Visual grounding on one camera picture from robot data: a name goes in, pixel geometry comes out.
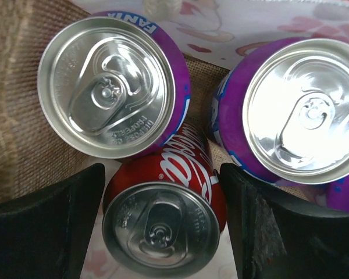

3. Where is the purple Fanta can right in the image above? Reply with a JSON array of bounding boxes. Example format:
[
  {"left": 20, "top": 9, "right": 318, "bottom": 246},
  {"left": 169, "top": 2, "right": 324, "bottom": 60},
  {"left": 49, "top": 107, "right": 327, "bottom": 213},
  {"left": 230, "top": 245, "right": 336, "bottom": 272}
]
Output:
[{"left": 326, "top": 175, "right": 349, "bottom": 212}]

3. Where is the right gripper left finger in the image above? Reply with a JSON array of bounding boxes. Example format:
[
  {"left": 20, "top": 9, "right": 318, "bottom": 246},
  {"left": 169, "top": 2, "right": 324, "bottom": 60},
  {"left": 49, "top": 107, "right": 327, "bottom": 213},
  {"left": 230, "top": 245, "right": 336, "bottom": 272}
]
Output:
[{"left": 0, "top": 163, "right": 105, "bottom": 278}]

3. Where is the purple fanta can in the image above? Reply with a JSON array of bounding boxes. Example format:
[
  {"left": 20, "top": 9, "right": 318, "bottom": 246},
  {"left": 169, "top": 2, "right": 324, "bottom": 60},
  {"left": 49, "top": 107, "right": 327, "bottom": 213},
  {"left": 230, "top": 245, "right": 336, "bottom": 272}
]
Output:
[
  {"left": 37, "top": 11, "right": 191, "bottom": 159},
  {"left": 209, "top": 37, "right": 349, "bottom": 186},
  {"left": 326, "top": 175, "right": 349, "bottom": 212}
]

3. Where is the purple Fanta can middle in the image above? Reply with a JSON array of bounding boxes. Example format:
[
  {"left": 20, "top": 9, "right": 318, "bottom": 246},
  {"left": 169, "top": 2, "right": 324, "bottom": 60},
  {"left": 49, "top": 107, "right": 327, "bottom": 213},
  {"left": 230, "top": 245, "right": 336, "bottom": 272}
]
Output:
[{"left": 37, "top": 11, "right": 191, "bottom": 159}]

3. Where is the purple Fanta can left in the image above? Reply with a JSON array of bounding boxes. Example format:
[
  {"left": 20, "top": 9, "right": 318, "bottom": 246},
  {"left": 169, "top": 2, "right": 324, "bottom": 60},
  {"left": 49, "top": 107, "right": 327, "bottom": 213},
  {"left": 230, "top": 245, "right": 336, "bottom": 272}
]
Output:
[{"left": 209, "top": 37, "right": 349, "bottom": 186}]

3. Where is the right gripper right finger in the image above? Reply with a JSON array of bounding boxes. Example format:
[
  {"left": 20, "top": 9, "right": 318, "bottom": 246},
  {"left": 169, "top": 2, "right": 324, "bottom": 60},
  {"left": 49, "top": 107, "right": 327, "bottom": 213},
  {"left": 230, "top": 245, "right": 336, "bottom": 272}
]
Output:
[{"left": 219, "top": 163, "right": 349, "bottom": 278}]

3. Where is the burlap canvas tote bag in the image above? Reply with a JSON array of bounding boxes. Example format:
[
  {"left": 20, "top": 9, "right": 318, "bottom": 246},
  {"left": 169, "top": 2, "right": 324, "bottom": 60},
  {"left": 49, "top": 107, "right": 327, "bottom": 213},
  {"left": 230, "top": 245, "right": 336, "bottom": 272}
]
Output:
[{"left": 0, "top": 0, "right": 349, "bottom": 279}]

